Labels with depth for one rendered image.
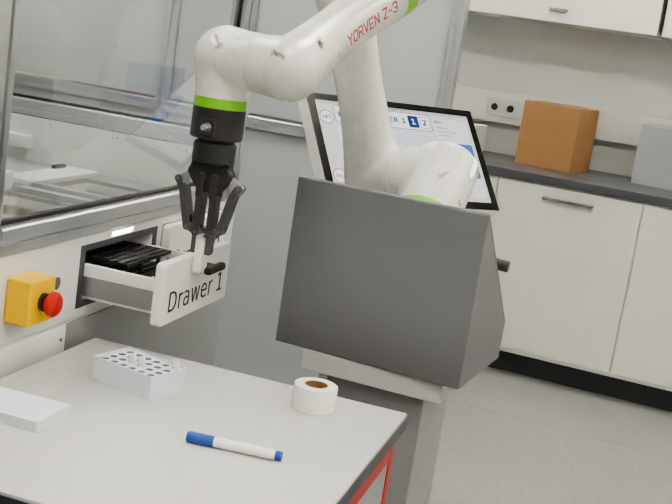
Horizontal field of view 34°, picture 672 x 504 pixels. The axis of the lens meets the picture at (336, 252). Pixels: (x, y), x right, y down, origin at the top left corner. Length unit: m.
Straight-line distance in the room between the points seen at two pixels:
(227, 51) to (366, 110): 0.47
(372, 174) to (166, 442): 0.88
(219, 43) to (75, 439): 0.71
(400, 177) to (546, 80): 3.30
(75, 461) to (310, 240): 0.75
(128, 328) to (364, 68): 0.70
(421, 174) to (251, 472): 0.86
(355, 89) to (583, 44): 3.27
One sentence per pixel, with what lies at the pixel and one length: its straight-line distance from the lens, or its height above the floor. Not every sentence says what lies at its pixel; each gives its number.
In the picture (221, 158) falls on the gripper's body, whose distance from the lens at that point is 1.88.
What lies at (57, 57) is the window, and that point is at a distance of 1.79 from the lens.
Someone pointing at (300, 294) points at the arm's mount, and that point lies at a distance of 2.05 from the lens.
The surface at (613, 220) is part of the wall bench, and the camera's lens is 4.70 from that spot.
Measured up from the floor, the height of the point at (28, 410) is 0.78.
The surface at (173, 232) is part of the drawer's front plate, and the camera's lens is 2.20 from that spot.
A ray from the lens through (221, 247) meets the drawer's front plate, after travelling 2.06.
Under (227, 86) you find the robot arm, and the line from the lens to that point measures 1.86.
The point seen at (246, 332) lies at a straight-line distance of 3.82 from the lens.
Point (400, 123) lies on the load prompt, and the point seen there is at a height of 1.15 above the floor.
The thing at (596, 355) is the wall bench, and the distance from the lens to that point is 4.80.
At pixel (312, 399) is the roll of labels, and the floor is 0.79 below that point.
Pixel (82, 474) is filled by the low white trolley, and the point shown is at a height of 0.76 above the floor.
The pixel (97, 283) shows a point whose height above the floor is 0.87.
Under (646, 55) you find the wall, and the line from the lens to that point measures 5.37.
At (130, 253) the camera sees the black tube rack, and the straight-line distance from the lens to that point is 2.03.
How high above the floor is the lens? 1.34
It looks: 11 degrees down
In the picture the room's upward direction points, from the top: 9 degrees clockwise
